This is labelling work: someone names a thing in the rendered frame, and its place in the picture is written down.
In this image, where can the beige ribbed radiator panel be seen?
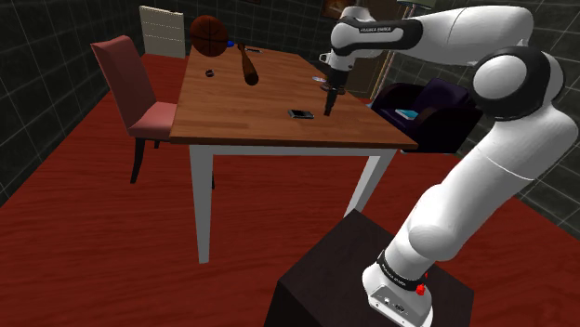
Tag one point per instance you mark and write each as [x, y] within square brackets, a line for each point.
[162, 31]

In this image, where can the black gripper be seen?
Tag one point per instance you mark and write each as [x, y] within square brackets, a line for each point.
[337, 79]

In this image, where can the black smartphone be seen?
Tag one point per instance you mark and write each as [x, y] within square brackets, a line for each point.
[301, 114]

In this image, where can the wooden table with white legs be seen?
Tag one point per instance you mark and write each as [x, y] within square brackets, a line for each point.
[253, 108]

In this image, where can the light blue book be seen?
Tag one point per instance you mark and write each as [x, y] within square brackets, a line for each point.
[406, 113]

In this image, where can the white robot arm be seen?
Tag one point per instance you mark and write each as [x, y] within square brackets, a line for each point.
[507, 149]

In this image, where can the silver disc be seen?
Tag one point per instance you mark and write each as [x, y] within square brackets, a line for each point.
[318, 79]

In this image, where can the pink upholstered chair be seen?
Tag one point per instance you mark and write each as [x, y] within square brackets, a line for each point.
[136, 97]

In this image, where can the dark purple armchair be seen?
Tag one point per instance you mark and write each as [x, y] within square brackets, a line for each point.
[430, 117]

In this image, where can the brown wooden baseball bat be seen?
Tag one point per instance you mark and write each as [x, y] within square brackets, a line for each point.
[248, 68]

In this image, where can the small dark round object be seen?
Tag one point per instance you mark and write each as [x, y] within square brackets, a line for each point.
[210, 73]

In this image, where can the floor lamp with gold pole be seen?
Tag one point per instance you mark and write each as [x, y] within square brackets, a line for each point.
[389, 59]

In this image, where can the brown basketball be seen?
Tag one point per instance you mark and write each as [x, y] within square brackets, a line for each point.
[209, 36]

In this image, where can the dark pen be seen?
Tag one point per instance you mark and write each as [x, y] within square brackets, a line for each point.
[253, 50]

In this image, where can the dark robot stand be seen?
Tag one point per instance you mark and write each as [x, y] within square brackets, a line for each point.
[326, 281]

